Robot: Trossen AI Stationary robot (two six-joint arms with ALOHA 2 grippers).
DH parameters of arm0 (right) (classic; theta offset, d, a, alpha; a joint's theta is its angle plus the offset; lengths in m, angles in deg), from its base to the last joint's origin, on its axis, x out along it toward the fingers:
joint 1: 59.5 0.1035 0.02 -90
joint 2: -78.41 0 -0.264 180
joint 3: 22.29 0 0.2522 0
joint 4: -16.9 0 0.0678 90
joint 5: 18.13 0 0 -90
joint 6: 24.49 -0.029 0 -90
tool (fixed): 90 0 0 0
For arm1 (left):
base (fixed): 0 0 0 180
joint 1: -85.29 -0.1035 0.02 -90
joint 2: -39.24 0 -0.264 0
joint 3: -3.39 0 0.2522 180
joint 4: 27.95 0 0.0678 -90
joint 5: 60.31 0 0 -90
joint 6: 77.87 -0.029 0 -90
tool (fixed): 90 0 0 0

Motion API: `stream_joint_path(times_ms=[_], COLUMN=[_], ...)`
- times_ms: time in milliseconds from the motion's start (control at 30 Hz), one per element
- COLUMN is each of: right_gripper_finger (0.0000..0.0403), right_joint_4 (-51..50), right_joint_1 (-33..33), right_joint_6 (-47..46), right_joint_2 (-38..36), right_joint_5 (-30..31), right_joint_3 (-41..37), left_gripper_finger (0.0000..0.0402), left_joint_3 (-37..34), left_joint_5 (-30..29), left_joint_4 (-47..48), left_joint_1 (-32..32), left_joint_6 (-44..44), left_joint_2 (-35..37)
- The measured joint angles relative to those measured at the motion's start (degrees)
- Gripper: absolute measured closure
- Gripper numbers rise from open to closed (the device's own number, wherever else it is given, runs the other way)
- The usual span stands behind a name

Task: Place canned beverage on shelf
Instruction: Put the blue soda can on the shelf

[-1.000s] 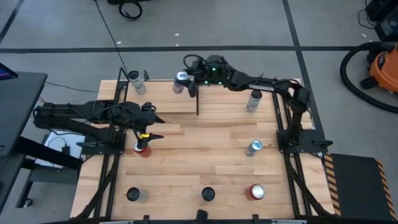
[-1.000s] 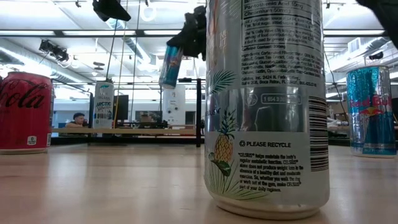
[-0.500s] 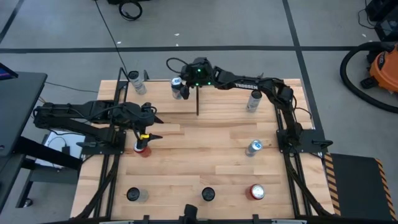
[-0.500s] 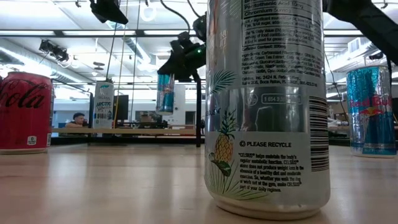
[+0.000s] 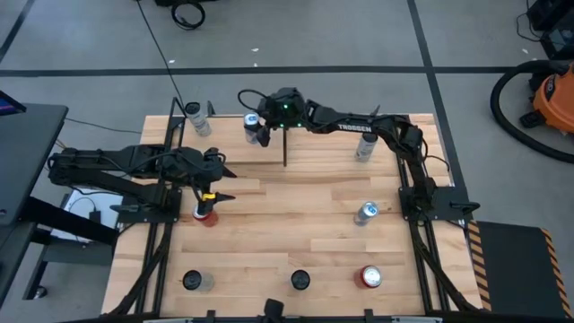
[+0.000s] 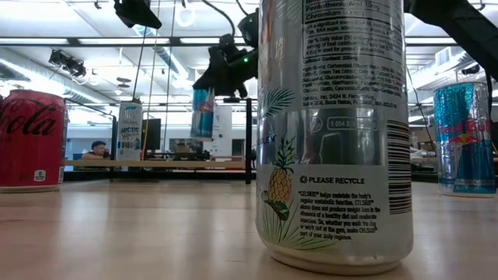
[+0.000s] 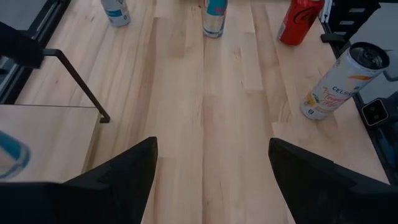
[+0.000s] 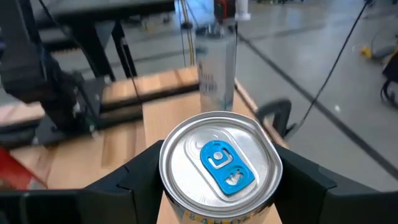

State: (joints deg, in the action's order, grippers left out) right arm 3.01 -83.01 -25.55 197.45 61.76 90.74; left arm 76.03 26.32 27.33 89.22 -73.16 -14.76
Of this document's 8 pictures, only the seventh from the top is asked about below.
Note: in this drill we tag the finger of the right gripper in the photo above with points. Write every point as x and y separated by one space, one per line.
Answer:
21 46

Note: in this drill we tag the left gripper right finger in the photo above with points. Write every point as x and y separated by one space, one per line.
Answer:
326 199

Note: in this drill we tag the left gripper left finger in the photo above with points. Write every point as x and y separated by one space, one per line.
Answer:
118 193

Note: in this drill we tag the white Celsius Arctic Vibe can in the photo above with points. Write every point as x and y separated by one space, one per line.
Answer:
117 14

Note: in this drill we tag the blue silver Red Bull can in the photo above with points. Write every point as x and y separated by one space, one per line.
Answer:
23 154
214 21

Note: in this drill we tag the red Coca-Cola can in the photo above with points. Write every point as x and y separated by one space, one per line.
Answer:
297 25

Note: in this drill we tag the white Celsius can pineapple print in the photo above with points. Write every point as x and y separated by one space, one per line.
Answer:
339 87

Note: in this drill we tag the silver aluminium extrusion bar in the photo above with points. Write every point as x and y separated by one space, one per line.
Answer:
325 12

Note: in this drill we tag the black table-level camera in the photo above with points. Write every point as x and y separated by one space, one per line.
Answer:
374 112

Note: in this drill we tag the black frame bracket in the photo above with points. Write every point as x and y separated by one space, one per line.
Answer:
332 38

